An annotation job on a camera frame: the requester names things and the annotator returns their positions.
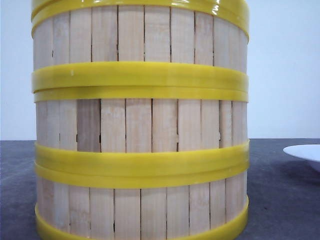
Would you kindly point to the white plate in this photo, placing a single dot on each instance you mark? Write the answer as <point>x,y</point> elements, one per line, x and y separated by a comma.
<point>308,152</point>

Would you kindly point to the bamboo steamer basket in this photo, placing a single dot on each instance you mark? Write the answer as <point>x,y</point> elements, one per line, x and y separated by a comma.
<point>92,49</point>
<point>216,210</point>
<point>136,141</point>

